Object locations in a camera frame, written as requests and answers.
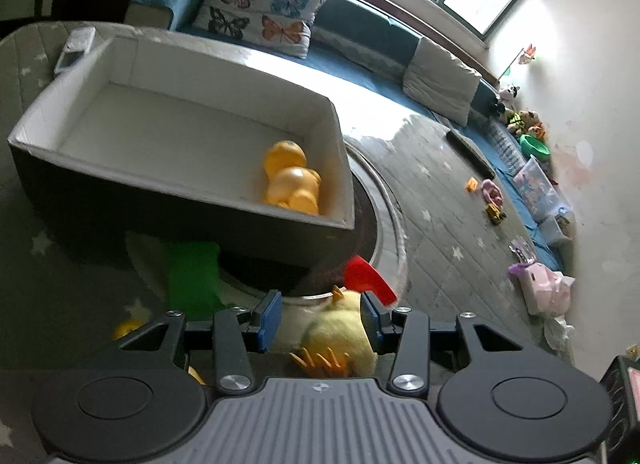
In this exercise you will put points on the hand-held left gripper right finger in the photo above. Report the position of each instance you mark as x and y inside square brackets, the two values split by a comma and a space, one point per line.
[371, 321]

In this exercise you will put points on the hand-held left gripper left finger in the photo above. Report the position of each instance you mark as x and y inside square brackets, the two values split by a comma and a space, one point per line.
[267, 321]

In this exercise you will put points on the yellow plush duck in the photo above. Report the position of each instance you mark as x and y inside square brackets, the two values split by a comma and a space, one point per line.
[335, 331]

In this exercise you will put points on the red plastic toy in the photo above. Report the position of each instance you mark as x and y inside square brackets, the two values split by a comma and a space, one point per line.
[364, 274]

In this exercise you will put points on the green soft toy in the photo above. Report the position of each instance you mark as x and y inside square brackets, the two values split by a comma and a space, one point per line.
[192, 279]

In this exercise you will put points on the grey fabric storage box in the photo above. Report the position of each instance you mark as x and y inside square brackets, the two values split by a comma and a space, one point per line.
[175, 134]

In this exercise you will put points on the white crumpled cloth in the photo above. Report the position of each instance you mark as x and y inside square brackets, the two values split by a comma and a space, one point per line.
[557, 334]

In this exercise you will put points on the round black white-rimmed platform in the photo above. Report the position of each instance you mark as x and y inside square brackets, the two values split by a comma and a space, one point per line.
[390, 224]

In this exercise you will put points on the pink toy set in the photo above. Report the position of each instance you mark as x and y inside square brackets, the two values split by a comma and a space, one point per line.
[542, 289]

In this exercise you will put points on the small yellow toy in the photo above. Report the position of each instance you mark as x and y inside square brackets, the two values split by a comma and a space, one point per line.
[127, 330]

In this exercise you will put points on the orange rubber duck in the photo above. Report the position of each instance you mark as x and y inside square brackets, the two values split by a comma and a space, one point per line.
[292, 181]

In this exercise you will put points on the yellow toy truck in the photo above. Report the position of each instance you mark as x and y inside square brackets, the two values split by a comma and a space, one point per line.
[495, 214]

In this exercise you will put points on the small orange toy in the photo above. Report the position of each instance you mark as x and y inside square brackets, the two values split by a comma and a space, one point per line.
[471, 185]

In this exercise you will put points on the small clear plastic box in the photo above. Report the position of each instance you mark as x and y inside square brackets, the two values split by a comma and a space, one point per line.
[557, 229]

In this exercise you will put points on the clear plastic storage bin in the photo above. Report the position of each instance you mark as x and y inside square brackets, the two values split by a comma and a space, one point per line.
[537, 189]

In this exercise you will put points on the green plastic bowl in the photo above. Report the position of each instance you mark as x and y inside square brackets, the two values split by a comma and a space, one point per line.
[535, 146]

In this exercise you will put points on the grey sofa cushion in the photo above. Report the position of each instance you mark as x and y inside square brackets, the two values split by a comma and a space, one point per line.
[440, 81]

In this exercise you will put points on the pile of plush toys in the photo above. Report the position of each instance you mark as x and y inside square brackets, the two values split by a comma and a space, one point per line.
[525, 121]

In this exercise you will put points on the blue sofa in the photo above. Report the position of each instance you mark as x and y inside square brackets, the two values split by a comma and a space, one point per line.
[370, 69]

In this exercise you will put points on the black and white plush toy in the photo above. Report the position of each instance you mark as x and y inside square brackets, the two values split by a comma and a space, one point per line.
[509, 94]

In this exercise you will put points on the butterfly print pillow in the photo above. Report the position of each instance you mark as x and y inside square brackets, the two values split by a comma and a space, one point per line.
[260, 4]

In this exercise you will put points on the white remote control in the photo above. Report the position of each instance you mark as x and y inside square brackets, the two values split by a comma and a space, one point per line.
[74, 50]

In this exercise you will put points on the orange wall ornament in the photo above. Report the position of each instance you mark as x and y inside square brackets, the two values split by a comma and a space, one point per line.
[528, 54]

